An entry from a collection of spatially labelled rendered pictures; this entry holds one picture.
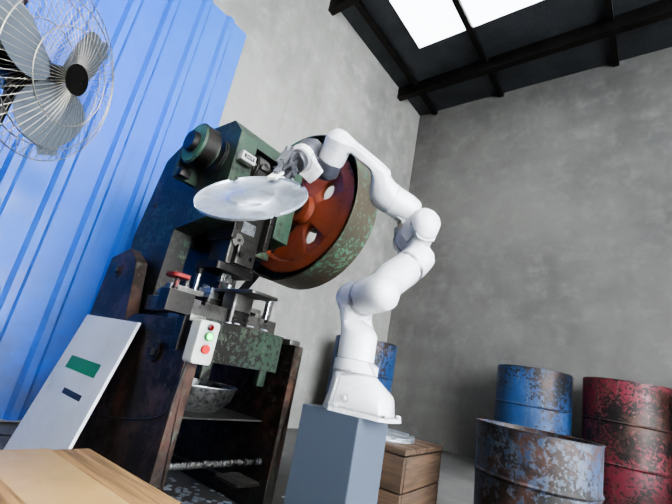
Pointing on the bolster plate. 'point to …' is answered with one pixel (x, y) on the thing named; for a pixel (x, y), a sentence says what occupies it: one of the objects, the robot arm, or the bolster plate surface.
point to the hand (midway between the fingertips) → (275, 178)
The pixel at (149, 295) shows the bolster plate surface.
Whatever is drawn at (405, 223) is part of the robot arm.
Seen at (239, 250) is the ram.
